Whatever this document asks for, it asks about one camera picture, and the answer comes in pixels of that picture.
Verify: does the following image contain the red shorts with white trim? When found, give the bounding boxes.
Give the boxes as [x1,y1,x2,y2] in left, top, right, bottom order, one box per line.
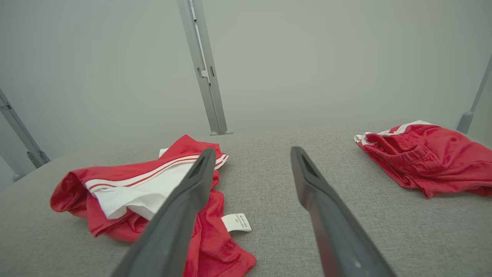
[354,120,492,199]

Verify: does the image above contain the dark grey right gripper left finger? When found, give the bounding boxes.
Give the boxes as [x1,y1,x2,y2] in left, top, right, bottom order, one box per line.
[111,148,216,277]

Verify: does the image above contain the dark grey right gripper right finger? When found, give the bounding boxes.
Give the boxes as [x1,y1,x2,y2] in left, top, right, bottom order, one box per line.
[291,146,396,277]

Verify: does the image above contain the red basketball jersey white sleeves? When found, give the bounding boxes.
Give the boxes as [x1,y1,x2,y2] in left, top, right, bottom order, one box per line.
[50,135,257,277]

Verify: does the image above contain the grey metal partition post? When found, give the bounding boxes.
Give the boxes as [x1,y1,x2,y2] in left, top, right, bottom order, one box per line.
[177,0,234,136]
[0,88,51,181]
[457,54,492,134]

